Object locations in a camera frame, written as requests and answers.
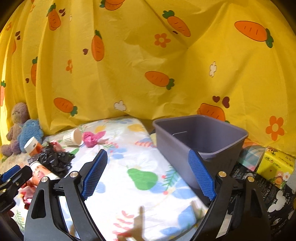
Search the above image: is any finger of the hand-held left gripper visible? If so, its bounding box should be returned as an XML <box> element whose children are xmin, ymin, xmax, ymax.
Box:
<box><xmin>0</xmin><ymin>165</ymin><xmax>32</xmax><ymax>186</ymax></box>
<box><xmin>0</xmin><ymin>185</ymin><xmax>18</xmax><ymax>212</ymax></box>

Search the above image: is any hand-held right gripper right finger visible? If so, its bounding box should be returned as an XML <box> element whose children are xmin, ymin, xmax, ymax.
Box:
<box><xmin>188</xmin><ymin>149</ymin><xmax>271</xmax><ymax>241</ymax></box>

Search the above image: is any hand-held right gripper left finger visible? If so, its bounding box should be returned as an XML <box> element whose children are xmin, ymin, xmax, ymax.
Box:
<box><xmin>24</xmin><ymin>149</ymin><xmax>108</xmax><ymax>241</ymax></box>

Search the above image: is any red and white wrapper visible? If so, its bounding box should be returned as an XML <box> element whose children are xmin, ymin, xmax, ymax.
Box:
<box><xmin>18</xmin><ymin>181</ymin><xmax>37</xmax><ymax>205</ymax></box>

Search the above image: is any white printed snack tube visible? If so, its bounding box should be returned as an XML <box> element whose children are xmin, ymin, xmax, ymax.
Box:
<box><xmin>30</xmin><ymin>161</ymin><xmax>60</xmax><ymax>186</ymax></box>

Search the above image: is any white tub with orange label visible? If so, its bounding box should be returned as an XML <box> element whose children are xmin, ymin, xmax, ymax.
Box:
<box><xmin>24</xmin><ymin>136</ymin><xmax>43</xmax><ymax>156</ymax></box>

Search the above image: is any pink plastic bag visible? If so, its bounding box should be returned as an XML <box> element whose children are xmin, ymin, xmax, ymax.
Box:
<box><xmin>83</xmin><ymin>131</ymin><xmax>109</xmax><ymax>148</ymax></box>

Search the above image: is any black plastic bag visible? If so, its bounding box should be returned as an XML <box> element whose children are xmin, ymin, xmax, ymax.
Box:
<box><xmin>28</xmin><ymin>142</ymin><xmax>75</xmax><ymax>178</ymax></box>

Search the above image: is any grey plastic bin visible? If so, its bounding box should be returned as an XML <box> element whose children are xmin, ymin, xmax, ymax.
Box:
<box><xmin>153</xmin><ymin>114</ymin><xmax>248</xmax><ymax>202</ymax></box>

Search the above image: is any checked paper cup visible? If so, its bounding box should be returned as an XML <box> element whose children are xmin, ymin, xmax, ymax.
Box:
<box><xmin>63</xmin><ymin>129</ymin><xmax>83</xmax><ymax>146</ymax></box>

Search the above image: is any blue plush toy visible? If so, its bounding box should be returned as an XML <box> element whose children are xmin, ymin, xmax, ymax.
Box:
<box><xmin>18</xmin><ymin>119</ymin><xmax>43</xmax><ymax>153</ymax></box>

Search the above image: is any floral print bed sheet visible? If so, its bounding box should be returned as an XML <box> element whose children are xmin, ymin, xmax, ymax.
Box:
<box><xmin>0</xmin><ymin>117</ymin><xmax>210</xmax><ymax>241</ymax></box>

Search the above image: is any teal checked packet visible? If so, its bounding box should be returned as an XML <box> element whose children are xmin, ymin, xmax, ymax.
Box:
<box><xmin>238</xmin><ymin>141</ymin><xmax>266</xmax><ymax>172</ymax></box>

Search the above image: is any purple teddy bear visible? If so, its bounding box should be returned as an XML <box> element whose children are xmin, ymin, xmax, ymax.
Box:
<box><xmin>1</xmin><ymin>102</ymin><xmax>30</xmax><ymax>156</ymax></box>

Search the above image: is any yellow tissue pack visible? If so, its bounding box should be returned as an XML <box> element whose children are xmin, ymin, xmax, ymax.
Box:
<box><xmin>256</xmin><ymin>148</ymin><xmax>296</xmax><ymax>190</ymax></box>

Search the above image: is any black printed bag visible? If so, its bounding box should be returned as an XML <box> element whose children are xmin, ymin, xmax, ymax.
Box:
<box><xmin>228</xmin><ymin>162</ymin><xmax>296</xmax><ymax>237</ymax></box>

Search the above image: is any yellow carrot print curtain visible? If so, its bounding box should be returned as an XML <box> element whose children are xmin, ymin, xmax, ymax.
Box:
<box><xmin>0</xmin><ymin>0</ymin><xmax>296</xmax><ymax>160</ymax></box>

